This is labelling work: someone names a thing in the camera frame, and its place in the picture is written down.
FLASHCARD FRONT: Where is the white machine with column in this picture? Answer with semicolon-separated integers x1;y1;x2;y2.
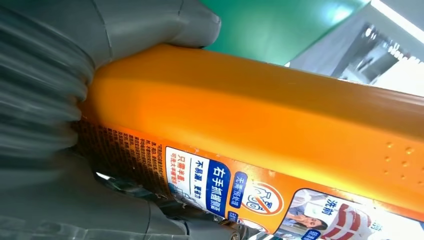
331;21;424;89

